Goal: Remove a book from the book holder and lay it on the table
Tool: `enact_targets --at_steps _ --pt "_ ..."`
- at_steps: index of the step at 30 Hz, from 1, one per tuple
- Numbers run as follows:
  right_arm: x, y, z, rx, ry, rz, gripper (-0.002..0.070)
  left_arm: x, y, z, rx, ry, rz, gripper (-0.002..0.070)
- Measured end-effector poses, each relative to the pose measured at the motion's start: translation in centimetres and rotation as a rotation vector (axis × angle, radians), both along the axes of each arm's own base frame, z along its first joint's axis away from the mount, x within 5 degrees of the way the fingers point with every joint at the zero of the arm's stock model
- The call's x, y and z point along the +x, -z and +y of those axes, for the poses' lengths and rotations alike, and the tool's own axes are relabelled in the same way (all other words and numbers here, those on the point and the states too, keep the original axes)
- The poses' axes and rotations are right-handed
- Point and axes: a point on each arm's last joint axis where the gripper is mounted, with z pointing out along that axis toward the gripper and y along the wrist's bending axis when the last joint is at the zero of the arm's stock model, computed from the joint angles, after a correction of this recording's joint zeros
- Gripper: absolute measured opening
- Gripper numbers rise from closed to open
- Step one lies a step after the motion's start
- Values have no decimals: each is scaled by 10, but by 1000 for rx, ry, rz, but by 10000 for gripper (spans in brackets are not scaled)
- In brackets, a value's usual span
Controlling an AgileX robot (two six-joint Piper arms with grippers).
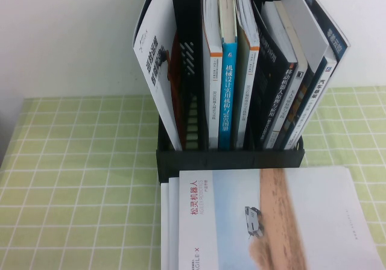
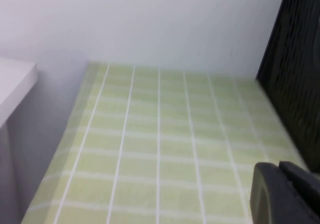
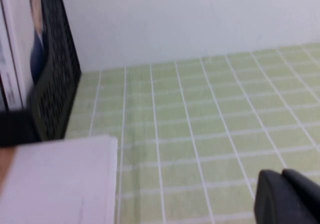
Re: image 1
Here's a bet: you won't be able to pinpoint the brochure with orange robot arm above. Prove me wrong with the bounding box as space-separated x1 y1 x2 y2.
131 0 183 152

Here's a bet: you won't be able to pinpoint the blue spine book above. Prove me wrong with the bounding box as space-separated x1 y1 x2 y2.
218 0 239 150

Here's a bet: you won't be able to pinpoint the thick white book orange band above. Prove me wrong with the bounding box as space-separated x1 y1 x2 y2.
201 0 223 149

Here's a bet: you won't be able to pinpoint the black plastic book holder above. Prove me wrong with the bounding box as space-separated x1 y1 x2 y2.
155 0 306 186

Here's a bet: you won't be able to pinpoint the thin white book orange band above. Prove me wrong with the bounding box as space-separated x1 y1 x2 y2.
232 0 261 149

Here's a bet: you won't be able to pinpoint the black cover robot book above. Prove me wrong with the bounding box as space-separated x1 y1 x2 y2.
252 0 299 149

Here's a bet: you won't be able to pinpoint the white spine car book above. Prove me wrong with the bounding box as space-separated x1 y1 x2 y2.
282 55 338 150

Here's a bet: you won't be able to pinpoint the dark blue leaning books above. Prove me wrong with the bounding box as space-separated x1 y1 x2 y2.
273 0 309 149

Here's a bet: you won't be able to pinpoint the desert photo brochure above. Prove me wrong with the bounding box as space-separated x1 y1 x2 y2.
177 166 386 270

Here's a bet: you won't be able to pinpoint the green checked tablecloth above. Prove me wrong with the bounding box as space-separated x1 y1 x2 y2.
0 86 386 270

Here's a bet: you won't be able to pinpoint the plain white brochure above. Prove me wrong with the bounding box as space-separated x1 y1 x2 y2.
280 0 330 74

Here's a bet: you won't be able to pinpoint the dark cover magazine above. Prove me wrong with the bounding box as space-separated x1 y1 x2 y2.
297 0 348 63

